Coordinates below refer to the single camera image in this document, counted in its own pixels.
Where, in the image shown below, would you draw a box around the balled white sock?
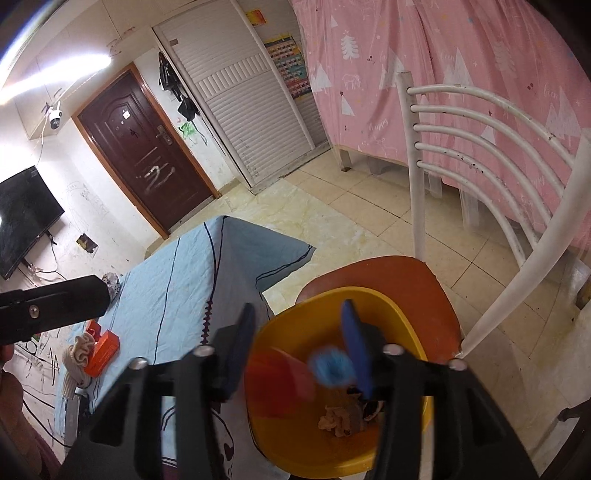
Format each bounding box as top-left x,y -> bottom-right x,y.
100,272 -> 122,301

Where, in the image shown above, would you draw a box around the orange plastic basket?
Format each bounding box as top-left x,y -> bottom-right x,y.
83,320 -> 121,377

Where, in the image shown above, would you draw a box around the white louvred wardrobe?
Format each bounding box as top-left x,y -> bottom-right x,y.
152,0 -> 333,189

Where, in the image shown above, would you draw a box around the ceiling tube light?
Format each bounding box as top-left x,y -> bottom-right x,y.
0,51 -> 121,104

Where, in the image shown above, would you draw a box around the red knit cloth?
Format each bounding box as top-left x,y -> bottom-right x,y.
247,348 -> 317,416

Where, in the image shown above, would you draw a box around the black wall television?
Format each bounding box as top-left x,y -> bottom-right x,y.
0,166 -> 65,281

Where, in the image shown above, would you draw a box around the pink tree print curtain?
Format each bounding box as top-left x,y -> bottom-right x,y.
291,0 -> 591,241

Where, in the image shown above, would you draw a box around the white chair with orange seat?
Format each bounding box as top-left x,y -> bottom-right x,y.
295,70 -> 591,370

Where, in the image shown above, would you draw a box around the black cloth with white edge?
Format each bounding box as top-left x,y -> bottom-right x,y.
346,388 -> 384,422

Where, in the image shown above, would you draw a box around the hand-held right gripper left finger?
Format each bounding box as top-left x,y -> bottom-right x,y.
60,302 -> 259,480

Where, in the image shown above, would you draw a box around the hanging black bags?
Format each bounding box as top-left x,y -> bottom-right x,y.
158,52 -> 200,121

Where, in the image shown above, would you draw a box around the light blue printed sheet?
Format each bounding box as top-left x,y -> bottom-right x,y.
53,215 -> 317,480

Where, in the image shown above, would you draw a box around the person's left hand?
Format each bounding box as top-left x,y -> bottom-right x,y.
0,344 -> 61,480

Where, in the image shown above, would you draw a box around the colourful grid wall poster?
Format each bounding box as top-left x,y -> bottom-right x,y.
264,34 -> 310,100

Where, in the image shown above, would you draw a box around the yellow plastic bin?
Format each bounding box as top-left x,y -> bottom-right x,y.
245,286 -> 435,480

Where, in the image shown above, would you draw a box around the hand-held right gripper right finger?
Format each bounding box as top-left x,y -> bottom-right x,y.
341,299 -> 539,480

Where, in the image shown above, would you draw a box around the white tissue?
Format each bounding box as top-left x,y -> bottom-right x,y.
318,404 -> 365,437

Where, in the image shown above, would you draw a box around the fluffy blue item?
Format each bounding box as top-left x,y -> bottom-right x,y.
309,348 -> 354,385

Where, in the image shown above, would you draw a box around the beige knit cloth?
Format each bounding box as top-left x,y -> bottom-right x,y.
62,335 -> 99,398

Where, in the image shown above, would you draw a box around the dark brown door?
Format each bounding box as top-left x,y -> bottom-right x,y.
71,64 -> 220,241

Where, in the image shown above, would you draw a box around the white security camera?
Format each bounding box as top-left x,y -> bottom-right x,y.
42,100 -> 64,131

